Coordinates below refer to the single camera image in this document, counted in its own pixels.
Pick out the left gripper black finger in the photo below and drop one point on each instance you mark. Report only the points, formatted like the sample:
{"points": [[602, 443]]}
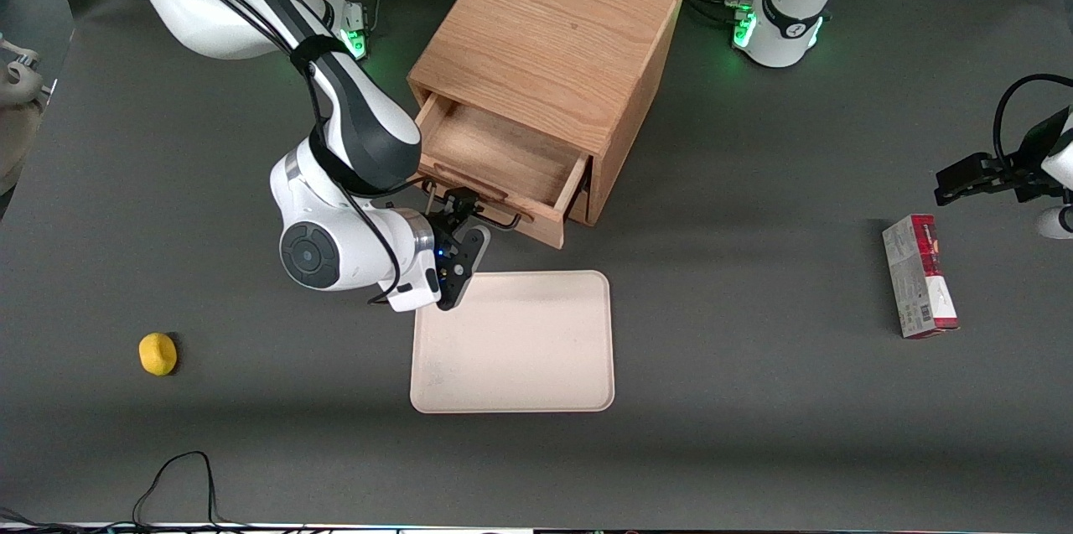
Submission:
{"points": [[956, 182], [992, 168]]}

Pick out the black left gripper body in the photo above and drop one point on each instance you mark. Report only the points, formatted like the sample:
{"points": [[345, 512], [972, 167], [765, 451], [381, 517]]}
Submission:
{"points": [[1019, 172]]}

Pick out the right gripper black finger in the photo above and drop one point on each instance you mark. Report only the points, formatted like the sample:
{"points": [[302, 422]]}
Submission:
{"points": [[467, 202], [451, 213]]}

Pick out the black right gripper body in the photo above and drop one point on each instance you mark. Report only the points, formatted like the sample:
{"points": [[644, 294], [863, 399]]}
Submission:
{"points": [[439, 225]]}

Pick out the wooden drawer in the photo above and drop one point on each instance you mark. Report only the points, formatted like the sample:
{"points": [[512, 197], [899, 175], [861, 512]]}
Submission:
{"points": [[584, 199], [503, 152]]}

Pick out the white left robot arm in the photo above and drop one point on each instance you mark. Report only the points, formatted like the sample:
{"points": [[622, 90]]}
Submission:
{"points": [[792, 6]]}

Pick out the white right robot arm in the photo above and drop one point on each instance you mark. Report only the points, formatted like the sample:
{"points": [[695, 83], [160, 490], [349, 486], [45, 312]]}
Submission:
{"points": [[209, 6]]}

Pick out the wooden drawer cabinet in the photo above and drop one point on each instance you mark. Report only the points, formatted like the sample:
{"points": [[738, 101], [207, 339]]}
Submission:
{"points": [[545, 31]]}

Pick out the cream rectangular tray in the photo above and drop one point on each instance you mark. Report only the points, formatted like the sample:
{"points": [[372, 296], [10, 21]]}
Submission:
{"points": [[520, 345]]}

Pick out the red grey cardboard box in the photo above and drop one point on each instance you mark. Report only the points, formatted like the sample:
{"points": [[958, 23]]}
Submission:
{"points": [[918, 278]]}

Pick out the yellow lemon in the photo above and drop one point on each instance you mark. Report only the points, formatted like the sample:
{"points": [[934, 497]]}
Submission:
{"points": [[158, 354]]}

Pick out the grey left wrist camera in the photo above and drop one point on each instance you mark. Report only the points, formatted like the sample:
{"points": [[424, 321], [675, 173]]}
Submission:
{"points": [[1054, 223]]}

